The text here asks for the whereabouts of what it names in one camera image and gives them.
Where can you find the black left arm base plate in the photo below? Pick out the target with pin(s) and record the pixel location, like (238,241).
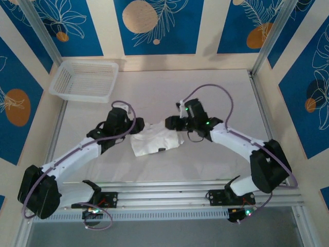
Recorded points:
(110,199)

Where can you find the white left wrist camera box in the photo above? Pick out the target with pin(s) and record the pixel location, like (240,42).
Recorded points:
(123,106)

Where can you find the white t-shirt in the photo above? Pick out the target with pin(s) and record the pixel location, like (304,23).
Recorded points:
(154,144)

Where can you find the white plastic mesh basket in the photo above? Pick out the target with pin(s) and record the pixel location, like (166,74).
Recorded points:
(82,79)

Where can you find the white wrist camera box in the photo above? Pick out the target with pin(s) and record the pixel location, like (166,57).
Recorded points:
(182,110)
(123,106)

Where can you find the aluminium mounting rail frame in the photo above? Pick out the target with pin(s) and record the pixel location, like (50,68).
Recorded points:
(164,199)

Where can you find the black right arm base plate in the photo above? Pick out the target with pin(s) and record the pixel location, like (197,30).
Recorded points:
(216,196)

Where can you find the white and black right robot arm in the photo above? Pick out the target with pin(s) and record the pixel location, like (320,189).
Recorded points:
(270,167)

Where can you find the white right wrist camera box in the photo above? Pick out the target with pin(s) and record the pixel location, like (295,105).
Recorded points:
(182,110)

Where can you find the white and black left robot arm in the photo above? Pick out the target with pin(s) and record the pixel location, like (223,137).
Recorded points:
(38,193)

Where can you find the aluminium frame post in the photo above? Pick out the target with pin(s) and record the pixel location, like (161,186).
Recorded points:
(41,31)
(273,33)

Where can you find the aluminium table side rail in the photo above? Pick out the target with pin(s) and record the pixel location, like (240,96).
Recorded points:
(258,97)
(57,126)

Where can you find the aluminium frame leg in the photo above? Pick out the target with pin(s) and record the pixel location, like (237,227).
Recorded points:
(303,226)
(23,234)

